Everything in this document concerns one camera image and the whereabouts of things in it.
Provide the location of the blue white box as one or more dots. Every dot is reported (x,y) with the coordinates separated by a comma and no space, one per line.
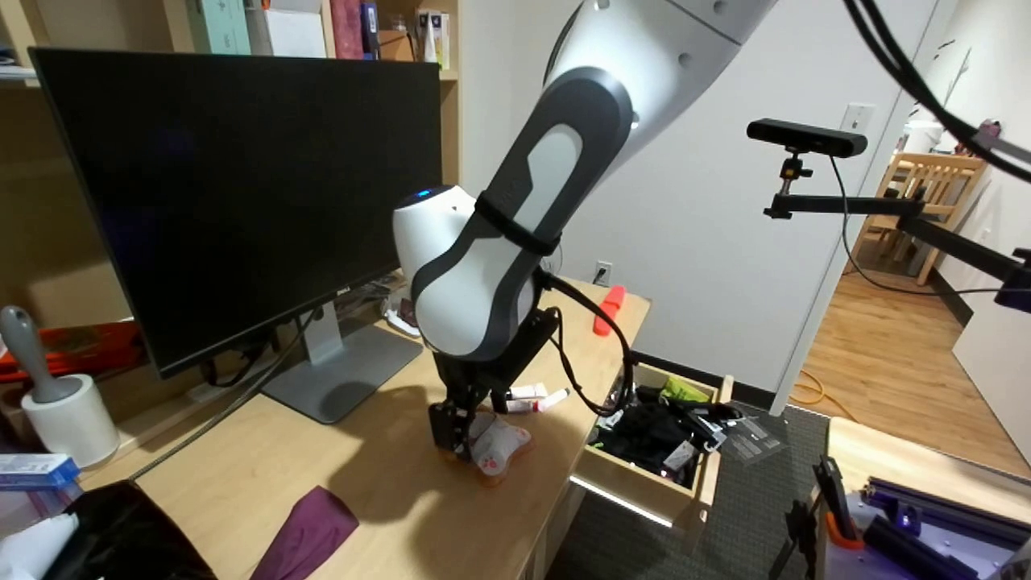
(33,486)

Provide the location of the black computer monitor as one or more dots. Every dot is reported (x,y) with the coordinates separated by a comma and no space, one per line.
(237,194)

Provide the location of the black clothes pile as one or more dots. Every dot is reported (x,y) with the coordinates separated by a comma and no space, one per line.
(649,423)

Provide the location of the red plastic object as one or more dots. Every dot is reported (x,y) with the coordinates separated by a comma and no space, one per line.
(612,312)

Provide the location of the black stereo camera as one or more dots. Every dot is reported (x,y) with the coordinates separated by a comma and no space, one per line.
(806,136)

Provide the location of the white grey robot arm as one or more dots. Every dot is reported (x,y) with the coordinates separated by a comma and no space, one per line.
(536,194)

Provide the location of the black printed card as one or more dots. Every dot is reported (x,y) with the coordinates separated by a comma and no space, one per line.
(753,446)

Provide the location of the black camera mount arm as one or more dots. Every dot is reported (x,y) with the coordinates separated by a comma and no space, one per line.
(914,221)

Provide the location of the wooden chair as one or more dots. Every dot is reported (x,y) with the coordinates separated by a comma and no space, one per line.
(931,211)

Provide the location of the silver monitor stand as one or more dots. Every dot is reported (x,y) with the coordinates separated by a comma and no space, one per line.
(339,373)

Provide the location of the teal book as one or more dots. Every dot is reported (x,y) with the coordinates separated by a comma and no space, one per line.
(224,23)

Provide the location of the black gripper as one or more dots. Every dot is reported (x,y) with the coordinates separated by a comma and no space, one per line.
(495,360)

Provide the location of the purple cloth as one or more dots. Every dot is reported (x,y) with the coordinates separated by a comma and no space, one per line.
(308,533)

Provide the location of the purple tray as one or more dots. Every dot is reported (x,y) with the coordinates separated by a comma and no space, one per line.
(937,533)

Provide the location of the open light wooden drawer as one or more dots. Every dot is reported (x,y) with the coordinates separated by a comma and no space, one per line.
(647,472)

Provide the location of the green packet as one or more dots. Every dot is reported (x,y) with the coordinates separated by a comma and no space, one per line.
(685,392)

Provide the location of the white mug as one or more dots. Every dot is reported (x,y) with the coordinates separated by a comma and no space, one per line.
(66,406)

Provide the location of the black bag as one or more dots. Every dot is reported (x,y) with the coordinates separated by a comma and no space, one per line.
(132,535)

